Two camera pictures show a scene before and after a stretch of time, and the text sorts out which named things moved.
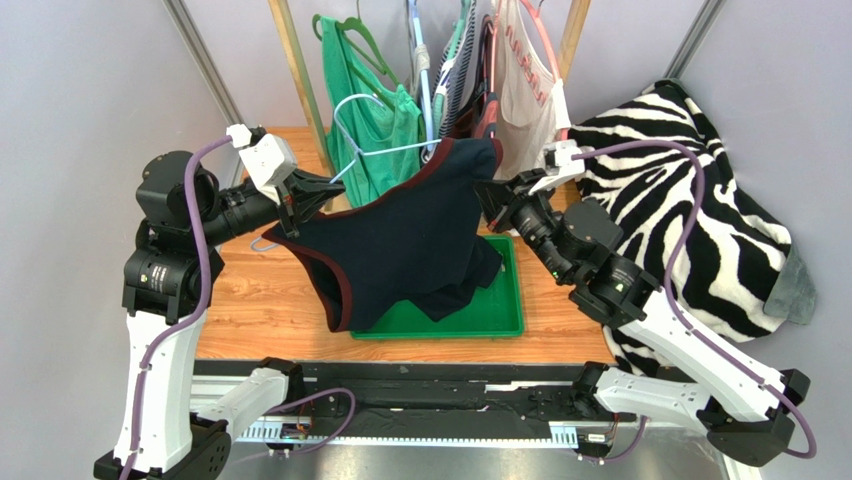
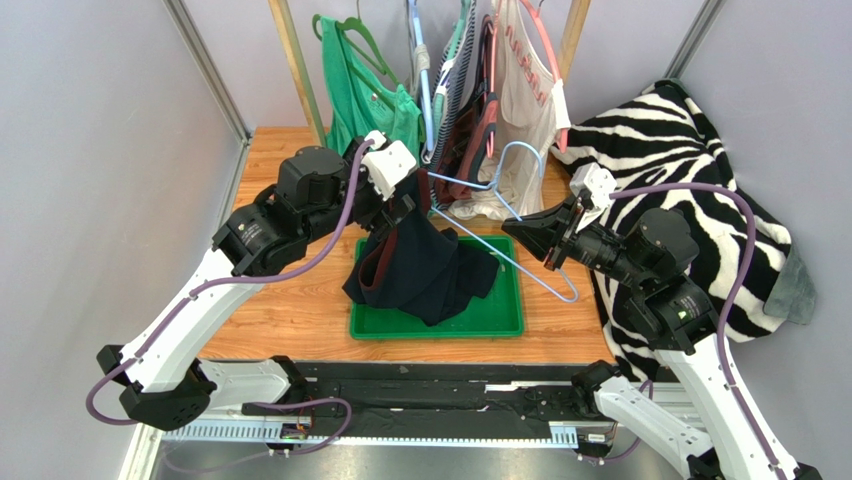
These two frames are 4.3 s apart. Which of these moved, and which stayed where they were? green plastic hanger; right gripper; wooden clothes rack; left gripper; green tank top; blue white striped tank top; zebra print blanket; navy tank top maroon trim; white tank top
Moved: navy tank top maroon trim; left gripper; right gripper
Stayed: green tank top; green plastic hanger; white tank top; zebra print blanket; wooden clothes rack; blue white striped tank top
